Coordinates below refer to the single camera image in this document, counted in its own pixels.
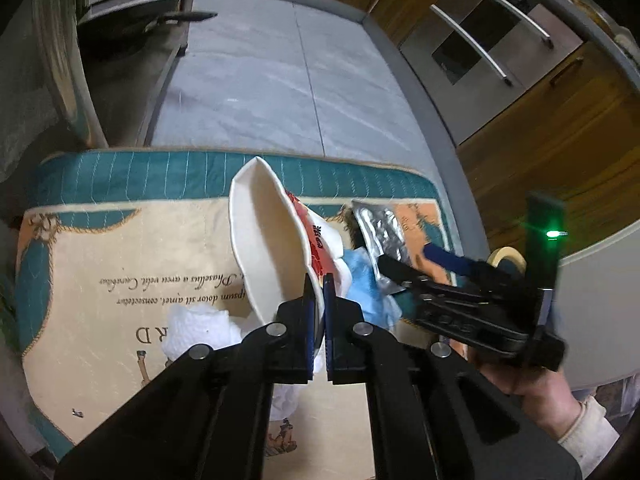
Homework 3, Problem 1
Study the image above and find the silver foil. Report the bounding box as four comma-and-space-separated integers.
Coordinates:
352, 200, 411, 295

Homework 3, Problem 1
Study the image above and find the red and white wrapper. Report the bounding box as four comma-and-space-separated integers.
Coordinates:
286, 191, 352, 297

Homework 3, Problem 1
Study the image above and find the white paper plate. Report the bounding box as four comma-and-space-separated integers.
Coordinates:
229, 157, 323, 327

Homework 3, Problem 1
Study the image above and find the white tissue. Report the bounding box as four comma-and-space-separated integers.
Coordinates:
160, 304, 302, 422

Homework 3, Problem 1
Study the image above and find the white sleeve forearm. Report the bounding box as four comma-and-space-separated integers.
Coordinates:
559, 396, 620, 479

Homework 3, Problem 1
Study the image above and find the yellow and blue trash bin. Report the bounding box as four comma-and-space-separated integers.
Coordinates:
487, 246, 526, 275

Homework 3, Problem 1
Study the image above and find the right hand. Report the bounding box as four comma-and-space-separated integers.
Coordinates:
468, 347, 582, 440

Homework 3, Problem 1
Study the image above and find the black tracker with green light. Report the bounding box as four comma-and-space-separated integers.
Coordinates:
525, 193, 567, 289

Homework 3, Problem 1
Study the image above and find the teal and cream printed mat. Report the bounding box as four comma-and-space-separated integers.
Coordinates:
15, 150, 452, 457

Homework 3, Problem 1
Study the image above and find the metal shelf rack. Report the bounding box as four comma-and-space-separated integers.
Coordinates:
32, 0, 210, 148

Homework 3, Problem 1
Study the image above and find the steel oven with handles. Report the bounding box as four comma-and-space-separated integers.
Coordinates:
400, 0, 582, 145

